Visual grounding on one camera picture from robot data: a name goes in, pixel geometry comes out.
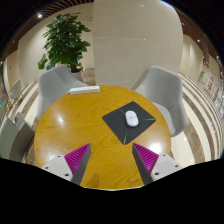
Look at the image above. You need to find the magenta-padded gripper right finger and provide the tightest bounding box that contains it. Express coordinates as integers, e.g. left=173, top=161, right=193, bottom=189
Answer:
left=131, top=142, right=184, bottom=186

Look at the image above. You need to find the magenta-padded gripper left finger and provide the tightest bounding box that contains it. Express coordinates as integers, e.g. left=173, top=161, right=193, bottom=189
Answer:
left=41, top=143, right=92, bottom=186

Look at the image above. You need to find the white printed computer mouse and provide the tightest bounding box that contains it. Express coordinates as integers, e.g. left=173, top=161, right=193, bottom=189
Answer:
left=124, top=110, right=140, bottom=128

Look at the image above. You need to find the black mouse pad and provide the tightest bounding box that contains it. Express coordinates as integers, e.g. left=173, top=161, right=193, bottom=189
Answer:
left=101, top=100, right=157, bottom=146

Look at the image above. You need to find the grey upholstered chair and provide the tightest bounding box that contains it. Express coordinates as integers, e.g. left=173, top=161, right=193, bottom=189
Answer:
left=0, top=111, right=36, bottom=163
left=36, top=64, right=90, bottom=123
left=134, top=65, right=191, bottom=138

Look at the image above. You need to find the white power strip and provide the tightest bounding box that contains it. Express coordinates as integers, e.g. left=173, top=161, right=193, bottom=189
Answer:
left=68, top=85, right=101, bottom=96

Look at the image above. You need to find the small grey chair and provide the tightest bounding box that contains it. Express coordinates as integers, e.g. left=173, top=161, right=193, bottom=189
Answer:
left=8, top=78, right=23, bottom=100

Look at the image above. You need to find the green potted plant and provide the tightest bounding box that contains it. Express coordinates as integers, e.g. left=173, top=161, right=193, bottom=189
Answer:
left=37, top=12, right=92, bottom=82

